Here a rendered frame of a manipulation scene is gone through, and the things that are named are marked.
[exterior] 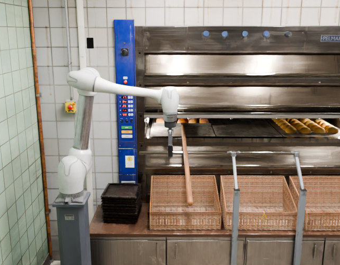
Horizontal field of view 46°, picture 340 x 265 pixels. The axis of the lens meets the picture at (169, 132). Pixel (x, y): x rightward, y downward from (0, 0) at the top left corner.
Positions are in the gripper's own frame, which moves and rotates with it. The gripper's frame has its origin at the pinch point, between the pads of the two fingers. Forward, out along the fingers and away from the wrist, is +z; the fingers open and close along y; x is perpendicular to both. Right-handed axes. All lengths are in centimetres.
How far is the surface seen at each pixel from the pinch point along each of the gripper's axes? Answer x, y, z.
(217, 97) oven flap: 39, -84, -21
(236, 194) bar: 47, -24, 40
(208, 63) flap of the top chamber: 31, -85, -49
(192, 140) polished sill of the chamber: 18, -84, 15
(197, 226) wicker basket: 20, -35, 71
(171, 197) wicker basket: 0, -76, 64
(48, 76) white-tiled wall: -100, -84, -40
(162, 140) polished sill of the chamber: -8, -84, 15
